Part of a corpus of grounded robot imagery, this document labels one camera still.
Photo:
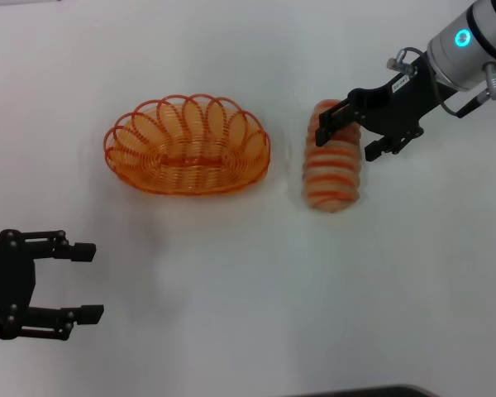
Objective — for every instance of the black robot torso edge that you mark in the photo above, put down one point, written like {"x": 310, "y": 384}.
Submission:
{"x": 363, "y": 392}

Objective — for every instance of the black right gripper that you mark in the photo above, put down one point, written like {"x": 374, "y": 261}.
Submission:
{"x": 392, "y": 107}

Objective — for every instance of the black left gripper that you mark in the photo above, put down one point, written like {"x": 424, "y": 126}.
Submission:
{"x": 8, "y": 281}

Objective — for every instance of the orange striped bread loaf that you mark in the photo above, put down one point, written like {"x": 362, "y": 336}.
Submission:
{"x": 332, "y": 173}

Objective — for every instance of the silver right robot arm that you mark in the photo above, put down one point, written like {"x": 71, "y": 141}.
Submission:
{"x": 471, "y": 45}

